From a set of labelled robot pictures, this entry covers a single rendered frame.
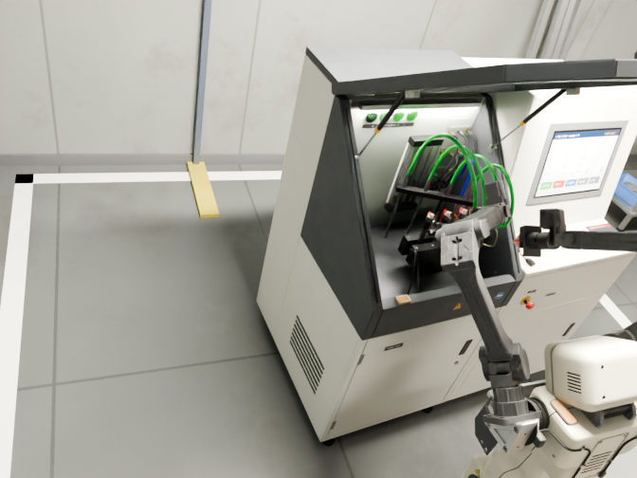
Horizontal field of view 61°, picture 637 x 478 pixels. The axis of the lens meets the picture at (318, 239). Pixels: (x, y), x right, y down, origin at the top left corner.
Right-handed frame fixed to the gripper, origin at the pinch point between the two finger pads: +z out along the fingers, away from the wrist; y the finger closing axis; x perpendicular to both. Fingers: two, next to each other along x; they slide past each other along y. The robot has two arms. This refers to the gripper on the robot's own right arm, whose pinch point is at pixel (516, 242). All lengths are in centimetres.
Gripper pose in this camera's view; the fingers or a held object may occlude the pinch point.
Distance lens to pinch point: 198.4
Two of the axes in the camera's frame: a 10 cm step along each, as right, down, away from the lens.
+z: -2.5, 0.3, 9.7
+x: -9.7, -0.5, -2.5
